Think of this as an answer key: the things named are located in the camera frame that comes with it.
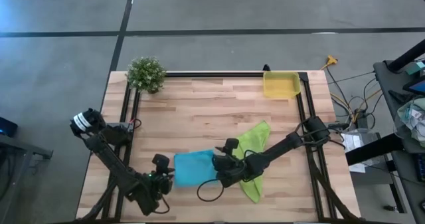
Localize black power strip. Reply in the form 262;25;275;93
353;108;370;130

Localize blue microfiber towel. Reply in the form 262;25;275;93
173;150;218;189

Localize yellow plastic basket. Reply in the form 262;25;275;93
263;70;302;100

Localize small green potted plant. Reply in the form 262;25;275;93
126;56;167;95

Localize green microfiber towel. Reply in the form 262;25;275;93
232;120;272;204

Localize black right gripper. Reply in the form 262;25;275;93
211;146;254;189

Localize clear plastic bag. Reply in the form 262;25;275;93
393;96;425;149

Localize white paper sheets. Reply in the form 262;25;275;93
341;132;367;174

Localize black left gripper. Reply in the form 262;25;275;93
151;166;176;202

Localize black aluminium table frame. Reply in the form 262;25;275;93
78;71;363;224

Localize yellow power plug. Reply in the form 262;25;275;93
319;55;339;70

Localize grey metal desk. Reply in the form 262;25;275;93
0;134;54;224

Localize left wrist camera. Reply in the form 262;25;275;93
152;153;171;176

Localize dark tablet screen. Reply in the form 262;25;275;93
402;78;425;97

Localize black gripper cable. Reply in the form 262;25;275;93
196;178;225;203

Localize yellow floor cable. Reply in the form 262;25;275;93
329;88;383;124

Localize black diagonal desk leg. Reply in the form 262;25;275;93
345;133;404;167
387;39;425;72

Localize teal small box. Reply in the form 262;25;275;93
405;60;425;76

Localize grey side desk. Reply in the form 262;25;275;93
373;59;425;224

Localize black device with blue light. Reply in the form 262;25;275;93
0;116;19;139

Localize black floor cable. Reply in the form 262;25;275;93
325;66;350;114

